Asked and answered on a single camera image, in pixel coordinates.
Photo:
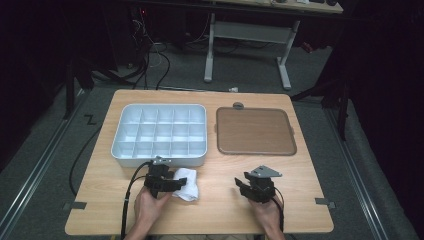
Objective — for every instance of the person's right hand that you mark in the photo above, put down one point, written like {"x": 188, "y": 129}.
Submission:
{"x": 270, "y": 215}

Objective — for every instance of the person's left hand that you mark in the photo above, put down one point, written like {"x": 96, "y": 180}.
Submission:
{"x": 148, "y": 208}

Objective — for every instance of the metal floor rail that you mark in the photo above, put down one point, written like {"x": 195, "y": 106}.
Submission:
{"x": 360, "y": 180}
{"x": 36, "y": 170}

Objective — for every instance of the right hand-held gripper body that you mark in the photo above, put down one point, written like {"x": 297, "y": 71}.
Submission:
{"x": 261, "y": 188}

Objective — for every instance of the grey round knob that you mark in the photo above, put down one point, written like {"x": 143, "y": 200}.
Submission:
{"x": 238, "y": 106}

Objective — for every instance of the white compartment storage box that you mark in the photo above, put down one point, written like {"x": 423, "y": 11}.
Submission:
{"x": 160, "y": 133}

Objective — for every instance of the grey table bracket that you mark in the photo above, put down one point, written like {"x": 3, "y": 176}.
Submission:
{"x": 75, "y": 205}
{"x": 325, "y": 202}

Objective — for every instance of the brown box lid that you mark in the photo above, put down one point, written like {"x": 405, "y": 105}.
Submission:
{"x": 255, "y": 130}

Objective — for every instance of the white frame wooden desk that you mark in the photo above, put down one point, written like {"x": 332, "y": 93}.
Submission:
{"x": 250, "y": 31}

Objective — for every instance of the small white plug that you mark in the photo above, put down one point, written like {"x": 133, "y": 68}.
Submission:
{"x": 233, "y": 89}

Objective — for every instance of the black metal stand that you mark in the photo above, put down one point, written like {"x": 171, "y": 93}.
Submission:
{"x": 343, "y": 100}
{"x": 69, "y": 90}

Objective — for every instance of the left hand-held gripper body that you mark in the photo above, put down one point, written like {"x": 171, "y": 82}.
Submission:
{"x": 158, "y": 180}

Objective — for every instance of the white cloth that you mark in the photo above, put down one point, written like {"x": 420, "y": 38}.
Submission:
{"x": 186, "y": 186}

